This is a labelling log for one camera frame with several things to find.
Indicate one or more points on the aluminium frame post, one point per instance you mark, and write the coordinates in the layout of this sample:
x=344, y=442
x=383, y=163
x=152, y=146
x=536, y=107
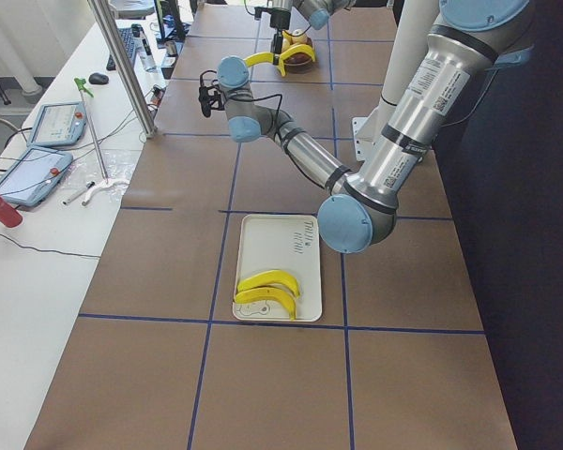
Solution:
x=109, y=30

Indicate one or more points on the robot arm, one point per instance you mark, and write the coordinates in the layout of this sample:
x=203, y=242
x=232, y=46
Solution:
x=315, y=12
x=440, y=46

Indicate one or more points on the teach pendant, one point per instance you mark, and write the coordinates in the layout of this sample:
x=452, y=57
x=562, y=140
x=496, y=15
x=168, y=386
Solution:
x=35, y=174
x=58, y=124

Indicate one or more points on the white marker pen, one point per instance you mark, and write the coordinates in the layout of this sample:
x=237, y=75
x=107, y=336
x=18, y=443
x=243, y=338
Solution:
x=78, y=193

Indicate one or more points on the metal grabber stick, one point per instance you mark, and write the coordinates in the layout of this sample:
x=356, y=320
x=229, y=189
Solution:
x=106, y=181

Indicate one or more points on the lower teach pendant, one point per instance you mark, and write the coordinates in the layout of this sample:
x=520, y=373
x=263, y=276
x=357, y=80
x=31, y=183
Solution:
x=35, y=174

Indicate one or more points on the black keyboard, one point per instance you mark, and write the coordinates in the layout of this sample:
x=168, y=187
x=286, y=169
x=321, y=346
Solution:
x=129, y=47

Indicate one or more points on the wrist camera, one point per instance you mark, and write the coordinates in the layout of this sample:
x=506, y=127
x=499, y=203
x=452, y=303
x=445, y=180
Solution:
x=209, y=95
x=259, y=11

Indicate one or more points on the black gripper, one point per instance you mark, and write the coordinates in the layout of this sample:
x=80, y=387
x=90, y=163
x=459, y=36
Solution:
x=279, y=20

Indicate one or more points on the dark red plum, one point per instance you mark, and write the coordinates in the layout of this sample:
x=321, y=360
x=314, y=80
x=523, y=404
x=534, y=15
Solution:
x=298, y=59

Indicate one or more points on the cream bear tray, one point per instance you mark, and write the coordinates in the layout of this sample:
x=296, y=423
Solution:
x=289, y=243

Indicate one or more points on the upper teach pendant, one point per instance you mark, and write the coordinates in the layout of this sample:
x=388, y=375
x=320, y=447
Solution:
x=58, y=124

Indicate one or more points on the yellow orange fruit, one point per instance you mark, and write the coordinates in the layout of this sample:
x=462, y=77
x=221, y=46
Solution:
x=286, y=41

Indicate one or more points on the brown wicker basket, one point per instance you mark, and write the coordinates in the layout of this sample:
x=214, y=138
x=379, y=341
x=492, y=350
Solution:
x=298, y=68

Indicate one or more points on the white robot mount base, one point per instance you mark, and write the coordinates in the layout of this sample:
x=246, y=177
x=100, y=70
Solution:
x=414, y=19

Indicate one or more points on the yellow banana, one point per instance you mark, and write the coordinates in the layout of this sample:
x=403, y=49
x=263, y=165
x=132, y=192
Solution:
x=285, y=299
x=298, y=48
x=270, y=277
x=271, y=58

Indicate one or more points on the black computer mouse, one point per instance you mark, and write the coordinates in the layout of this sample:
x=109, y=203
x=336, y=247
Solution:
x=97, y=78

